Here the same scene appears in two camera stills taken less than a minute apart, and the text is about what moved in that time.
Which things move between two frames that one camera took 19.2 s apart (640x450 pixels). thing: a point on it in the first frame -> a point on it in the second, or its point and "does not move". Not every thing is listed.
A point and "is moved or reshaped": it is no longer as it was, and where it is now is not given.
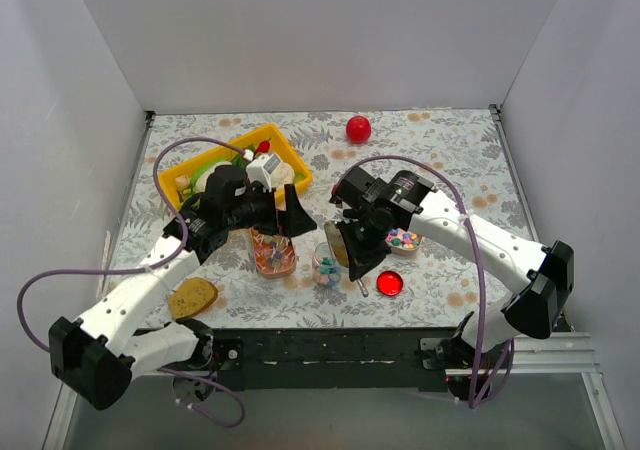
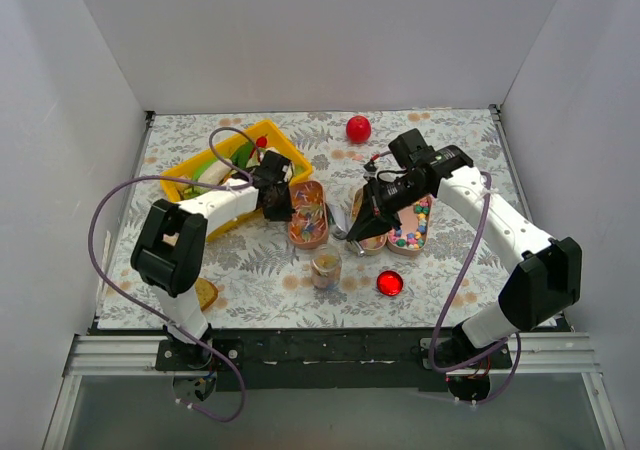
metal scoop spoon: [339, 249] is moved or reshaped
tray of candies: [275, 254] -> [308, 219]
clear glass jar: [325, 270] does not move
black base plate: [326, 361] does not move
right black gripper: [360, 240] -> [376, 210]
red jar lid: [389, 283] does not move
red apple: [358, 129] does not move
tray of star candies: [402, 242] does not move
